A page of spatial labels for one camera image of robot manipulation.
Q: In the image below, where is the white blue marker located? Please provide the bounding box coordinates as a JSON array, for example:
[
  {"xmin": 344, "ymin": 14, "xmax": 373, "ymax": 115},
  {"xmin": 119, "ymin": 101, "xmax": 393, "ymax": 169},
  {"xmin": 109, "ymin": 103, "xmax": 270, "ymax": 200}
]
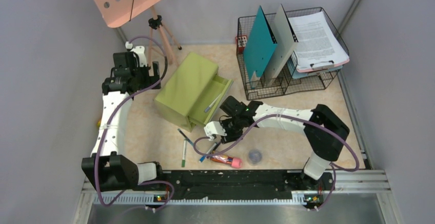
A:
[{"xmin": 204, "ymin": 95, "xmax": 220, "ymax": 113}]

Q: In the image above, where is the green rectangular box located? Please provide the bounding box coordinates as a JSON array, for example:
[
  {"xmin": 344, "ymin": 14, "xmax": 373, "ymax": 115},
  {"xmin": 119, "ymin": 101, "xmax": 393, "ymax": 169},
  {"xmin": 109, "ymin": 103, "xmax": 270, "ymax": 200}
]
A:
[{"xmin": 154, "ymin": 52, "xmax": 233, "ymax": 132}]

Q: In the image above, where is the light blue clipboard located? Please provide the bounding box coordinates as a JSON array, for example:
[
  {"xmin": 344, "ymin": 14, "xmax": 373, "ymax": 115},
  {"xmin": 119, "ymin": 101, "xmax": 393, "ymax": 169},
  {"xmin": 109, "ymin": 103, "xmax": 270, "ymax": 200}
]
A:
[{"xmin": 287, "ymin": 58, "xmax": 343, "ymax": 79}]

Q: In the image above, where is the black wire desk organizer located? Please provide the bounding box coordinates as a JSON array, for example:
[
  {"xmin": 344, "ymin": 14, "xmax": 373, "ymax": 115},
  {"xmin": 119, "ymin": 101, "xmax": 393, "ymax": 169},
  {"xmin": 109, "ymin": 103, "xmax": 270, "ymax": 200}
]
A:
[{"xmin": 236, "ymin": 7, "xmax": 349, "ymax": 100}]

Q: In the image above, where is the teal folder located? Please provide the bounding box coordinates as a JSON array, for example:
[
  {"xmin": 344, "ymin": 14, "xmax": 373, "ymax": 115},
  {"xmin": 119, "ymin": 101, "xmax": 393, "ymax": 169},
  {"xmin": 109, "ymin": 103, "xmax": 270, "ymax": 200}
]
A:
[{"xmin": 243, "ymin": 6, "xmax": 277, "ymax": 82}]

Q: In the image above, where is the grey white folder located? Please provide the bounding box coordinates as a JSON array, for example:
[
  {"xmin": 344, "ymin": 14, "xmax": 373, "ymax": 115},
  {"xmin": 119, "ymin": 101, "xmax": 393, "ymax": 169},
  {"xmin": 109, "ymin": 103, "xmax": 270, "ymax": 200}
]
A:
[{"xmin": 264, "ymin": 4, "xmax": 299, "ymax": 85}]

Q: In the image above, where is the printed paper clipboard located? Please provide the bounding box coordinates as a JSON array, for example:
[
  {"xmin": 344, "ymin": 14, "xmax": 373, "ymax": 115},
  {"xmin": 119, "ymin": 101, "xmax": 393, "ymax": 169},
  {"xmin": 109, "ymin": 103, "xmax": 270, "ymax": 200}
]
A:
[{"xmin": 288, "ymin": 11, "xmax": 350, "ymax": 73}]

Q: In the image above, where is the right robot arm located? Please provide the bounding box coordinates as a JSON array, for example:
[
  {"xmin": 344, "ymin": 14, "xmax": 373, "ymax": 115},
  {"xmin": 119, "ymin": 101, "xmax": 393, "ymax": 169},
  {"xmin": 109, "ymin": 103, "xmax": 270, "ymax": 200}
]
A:
[{"xmin": 204, "ymin": 96, "xmax": 350, "ymax": 189}]

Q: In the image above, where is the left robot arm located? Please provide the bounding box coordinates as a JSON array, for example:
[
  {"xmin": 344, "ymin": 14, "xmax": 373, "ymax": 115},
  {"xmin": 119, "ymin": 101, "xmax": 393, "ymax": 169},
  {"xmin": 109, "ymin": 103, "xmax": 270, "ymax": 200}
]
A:
[{"xmin": 81, "ymin": 50, "xmax": 165, "ymax": 192}]

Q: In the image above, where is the pink capped pencil tube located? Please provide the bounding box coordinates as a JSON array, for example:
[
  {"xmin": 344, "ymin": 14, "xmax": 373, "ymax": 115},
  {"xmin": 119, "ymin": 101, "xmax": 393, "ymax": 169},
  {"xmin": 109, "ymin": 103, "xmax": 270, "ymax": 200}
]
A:
[{"xmin": 209, "ymin": 154, "xmax": 243, "ymax": 169}]

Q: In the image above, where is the clear round container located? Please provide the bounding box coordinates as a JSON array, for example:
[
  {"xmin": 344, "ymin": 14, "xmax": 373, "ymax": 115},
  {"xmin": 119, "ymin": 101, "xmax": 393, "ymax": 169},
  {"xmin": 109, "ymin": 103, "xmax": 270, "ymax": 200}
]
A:
[{"xmin": 247, "ymin": 149, "xmax": 263, "ymax": 166}]

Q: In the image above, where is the blue capped marker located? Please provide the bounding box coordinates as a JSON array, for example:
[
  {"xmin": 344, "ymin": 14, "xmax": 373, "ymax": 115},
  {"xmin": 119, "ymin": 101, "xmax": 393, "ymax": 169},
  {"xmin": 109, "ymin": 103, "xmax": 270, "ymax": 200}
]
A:
[{"xmin": 199, "ymin": 143, "xmax": 216, "ymax": 162}]

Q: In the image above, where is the green capped marker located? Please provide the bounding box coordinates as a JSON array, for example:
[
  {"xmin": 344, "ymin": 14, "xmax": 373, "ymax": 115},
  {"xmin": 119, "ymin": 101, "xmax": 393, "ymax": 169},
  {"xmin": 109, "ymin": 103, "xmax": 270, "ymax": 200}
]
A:
[{"xmin": 181, "ymin": 140, "xmax": 188, "ymax": 168}]

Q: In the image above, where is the black pen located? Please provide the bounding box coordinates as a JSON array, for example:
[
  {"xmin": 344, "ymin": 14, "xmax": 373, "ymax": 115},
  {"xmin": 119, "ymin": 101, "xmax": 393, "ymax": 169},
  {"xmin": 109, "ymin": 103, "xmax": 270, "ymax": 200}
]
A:
[{"xmin": 177, "ymin": 128, "xmax": 194, "ymax": 146}]

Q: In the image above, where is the red calculator cube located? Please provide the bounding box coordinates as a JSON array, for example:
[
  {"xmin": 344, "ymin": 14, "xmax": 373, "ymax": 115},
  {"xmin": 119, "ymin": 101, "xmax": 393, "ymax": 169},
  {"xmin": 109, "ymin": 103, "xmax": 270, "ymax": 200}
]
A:
[{"xmin": 235, "ymin": 35, "xmax": 248, "ymax": 54}]

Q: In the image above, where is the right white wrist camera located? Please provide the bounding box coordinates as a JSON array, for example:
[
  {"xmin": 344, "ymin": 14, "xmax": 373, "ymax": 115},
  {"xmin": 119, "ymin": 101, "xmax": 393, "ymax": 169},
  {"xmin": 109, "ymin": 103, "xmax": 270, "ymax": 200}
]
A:
[{"xmin": 204, "ymin": 121, "xmax": 227, "ymax": 141}]

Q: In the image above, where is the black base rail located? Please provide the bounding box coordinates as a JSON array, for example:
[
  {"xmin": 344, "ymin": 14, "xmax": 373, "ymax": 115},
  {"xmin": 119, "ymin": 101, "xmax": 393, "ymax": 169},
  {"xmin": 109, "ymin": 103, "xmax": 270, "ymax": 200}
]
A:
[{"xmin": 133, "ymin": 170, "xmax": 334, "ymax": 200}]

